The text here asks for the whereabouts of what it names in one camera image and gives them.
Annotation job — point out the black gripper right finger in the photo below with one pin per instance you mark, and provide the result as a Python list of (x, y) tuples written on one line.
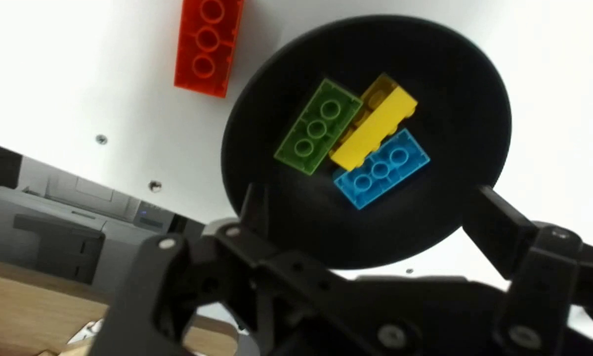
[(541, 276)]

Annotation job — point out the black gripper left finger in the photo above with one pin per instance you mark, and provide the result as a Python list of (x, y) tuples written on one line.
[(159, 282)]

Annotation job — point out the blue toy building block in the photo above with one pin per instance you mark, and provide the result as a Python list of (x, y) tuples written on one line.
[(380, 168)]

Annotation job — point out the yellow toy building block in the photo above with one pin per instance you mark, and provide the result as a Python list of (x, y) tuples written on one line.
[(374, 128)]

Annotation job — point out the green toy building block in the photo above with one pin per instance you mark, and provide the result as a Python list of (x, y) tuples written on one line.
[(319, 126)]

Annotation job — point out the red toy building block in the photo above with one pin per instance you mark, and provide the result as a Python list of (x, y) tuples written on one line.
[(208, 45)]

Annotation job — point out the black bowl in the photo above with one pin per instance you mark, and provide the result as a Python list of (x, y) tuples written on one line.
[(456, 98)]

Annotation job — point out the grey office machine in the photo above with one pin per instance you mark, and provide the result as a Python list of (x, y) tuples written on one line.
[(46, 223)]

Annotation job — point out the white shelf unit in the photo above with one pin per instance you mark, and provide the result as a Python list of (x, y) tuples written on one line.
[(80, 65)]

